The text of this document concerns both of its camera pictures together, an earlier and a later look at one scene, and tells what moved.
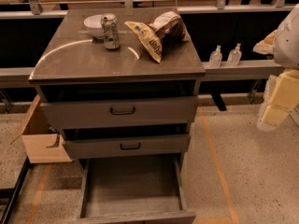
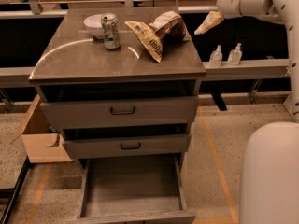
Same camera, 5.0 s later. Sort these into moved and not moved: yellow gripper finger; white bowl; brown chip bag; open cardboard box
Moved: yellow gripper finger
Not moved: white bowl; brown chip bag; open cardboard box
